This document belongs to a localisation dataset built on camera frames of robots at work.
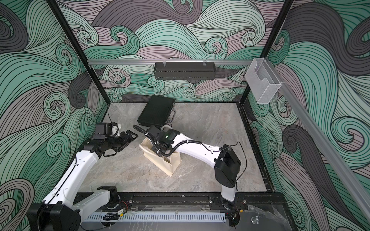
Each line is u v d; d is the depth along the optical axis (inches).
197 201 29.3
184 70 40.0
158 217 27.5
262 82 30.6
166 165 30.6
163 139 21.6
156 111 42.2
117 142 25.9
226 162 16.8
